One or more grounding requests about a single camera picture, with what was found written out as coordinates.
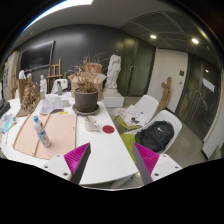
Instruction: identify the wooden easel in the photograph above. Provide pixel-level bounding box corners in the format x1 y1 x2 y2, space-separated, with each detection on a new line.
46 58 63 94

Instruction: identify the long ceiling light panel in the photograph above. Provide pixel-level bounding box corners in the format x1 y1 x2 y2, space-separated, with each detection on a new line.
21 0 94 33

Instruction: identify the black case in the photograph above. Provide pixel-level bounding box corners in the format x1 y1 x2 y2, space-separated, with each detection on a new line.
0 98 11 118

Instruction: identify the grey pot with dried plant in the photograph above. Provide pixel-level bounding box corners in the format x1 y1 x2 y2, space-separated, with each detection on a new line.
69 63 101 114

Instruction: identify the small red-brown box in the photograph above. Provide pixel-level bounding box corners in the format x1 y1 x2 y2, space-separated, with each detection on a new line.
83 62 103 74

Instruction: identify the white statue plinth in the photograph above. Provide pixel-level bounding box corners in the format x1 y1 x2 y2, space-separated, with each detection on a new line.
101 87 126 108

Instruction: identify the white paper door notice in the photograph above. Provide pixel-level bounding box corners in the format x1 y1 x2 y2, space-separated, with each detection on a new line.
202 77 216 93

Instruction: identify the grey round pot saucer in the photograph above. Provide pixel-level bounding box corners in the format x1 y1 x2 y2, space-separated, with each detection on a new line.
71 103 101 117

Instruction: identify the flat round red coaster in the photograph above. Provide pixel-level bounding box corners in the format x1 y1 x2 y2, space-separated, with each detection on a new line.
102 124 116 135

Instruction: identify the wooden standing figure sculpture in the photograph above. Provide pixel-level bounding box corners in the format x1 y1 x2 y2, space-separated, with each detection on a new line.
156 76 173 113

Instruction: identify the white cabinet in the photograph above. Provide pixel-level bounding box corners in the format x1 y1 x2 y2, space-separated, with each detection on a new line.
3 51 21 101

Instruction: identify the clear spray bottle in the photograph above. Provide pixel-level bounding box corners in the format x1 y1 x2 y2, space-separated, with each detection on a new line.
56 80 64 97

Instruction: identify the crumpled clear plastic bag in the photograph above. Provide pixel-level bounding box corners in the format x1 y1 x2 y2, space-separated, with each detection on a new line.
39 94 64 115

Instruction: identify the green folder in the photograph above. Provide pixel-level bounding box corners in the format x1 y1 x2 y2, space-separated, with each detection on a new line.
115 116 141 132

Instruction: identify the blue-capped plastic water bottle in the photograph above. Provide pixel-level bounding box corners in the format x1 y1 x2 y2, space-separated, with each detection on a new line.
32 115 52 149

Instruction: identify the tall white plaster statue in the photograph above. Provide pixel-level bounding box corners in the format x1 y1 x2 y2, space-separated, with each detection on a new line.
105 53 122 90

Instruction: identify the teal plastic package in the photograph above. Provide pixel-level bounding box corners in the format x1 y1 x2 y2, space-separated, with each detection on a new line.
0 113 18 133

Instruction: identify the black wall screen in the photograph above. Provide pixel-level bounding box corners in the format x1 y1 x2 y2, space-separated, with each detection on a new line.
18 40 56 73

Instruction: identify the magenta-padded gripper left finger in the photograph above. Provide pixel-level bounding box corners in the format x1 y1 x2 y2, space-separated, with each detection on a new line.
42 142 92 186

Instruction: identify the brown cardboard box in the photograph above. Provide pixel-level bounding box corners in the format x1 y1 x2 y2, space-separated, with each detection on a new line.
68 72 107 101

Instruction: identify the black backpack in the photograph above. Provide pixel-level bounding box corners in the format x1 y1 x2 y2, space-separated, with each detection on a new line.
134 120 175 154

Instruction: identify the stack of papers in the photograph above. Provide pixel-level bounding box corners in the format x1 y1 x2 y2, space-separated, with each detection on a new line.
116 104 149 129

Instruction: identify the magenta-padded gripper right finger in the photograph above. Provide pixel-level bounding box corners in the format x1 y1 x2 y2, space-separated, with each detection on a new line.
131 142 183 186

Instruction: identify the white ceramic mug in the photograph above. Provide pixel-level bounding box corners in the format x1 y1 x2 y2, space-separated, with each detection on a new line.
83 115 100 133

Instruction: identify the light wooden drawing board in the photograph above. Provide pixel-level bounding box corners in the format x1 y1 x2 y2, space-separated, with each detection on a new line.
12 113 78 160

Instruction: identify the white shell chair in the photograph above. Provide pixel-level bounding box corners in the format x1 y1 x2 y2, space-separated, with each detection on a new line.
111 94 160 125
133 109 183 156

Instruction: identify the white standing figurine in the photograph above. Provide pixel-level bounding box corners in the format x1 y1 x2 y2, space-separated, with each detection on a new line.
39 74 48 94

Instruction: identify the green chair seat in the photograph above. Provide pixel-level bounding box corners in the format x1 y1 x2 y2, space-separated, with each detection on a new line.
119 133 138 164

